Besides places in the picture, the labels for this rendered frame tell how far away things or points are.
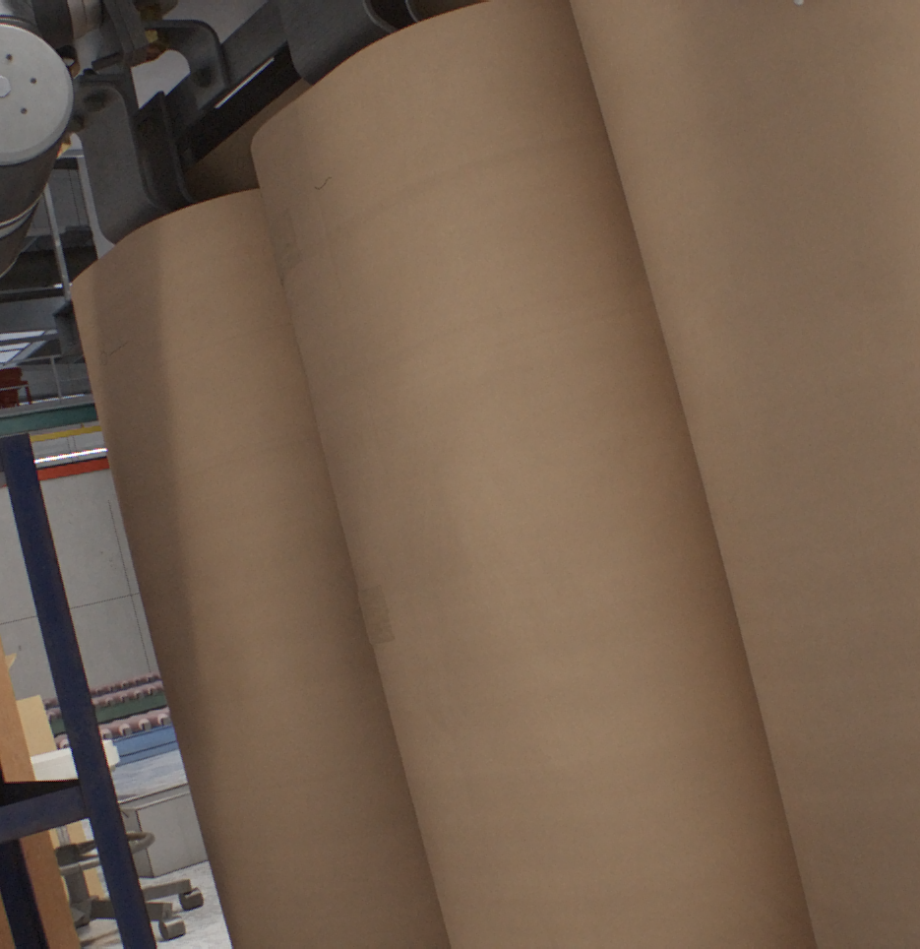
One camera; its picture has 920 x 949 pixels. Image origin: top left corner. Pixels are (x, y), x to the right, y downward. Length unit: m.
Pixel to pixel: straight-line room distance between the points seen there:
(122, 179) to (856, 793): 1.06
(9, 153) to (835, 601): 0.60
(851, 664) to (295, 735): 0.71
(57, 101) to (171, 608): 0.72
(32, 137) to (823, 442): 0.54
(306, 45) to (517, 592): 0.52
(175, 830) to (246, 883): 3.07
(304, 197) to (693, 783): 0.57
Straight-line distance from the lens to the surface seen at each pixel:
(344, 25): 1.32
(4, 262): 1.24
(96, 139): 1.74
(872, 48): 0.89
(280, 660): 1.50
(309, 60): 1.37
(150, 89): 2.03
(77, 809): 1.61
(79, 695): 1.61
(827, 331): 0.91
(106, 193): 1.72
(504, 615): 1.17
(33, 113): 1.05
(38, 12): 1.28
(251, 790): 1.58
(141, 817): 4.66
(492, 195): 1.16
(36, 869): 2.31
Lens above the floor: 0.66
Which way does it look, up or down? 4 degrees up
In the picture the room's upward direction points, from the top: 14 degrees counter-clockwise
